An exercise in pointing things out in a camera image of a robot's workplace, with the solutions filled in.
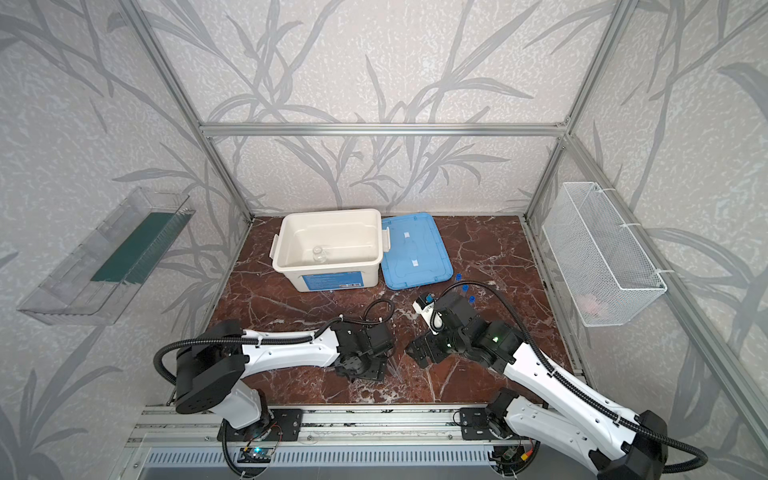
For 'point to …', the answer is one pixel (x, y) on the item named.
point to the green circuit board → (255, 455)
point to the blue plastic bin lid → (418, 254)
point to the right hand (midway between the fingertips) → (420, 331)
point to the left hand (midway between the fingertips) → (377, 367)
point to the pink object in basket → (592, 307)
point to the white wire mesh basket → (610, 278)
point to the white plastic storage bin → (329, 250)
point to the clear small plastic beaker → (319, 254)
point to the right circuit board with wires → (514, 452)
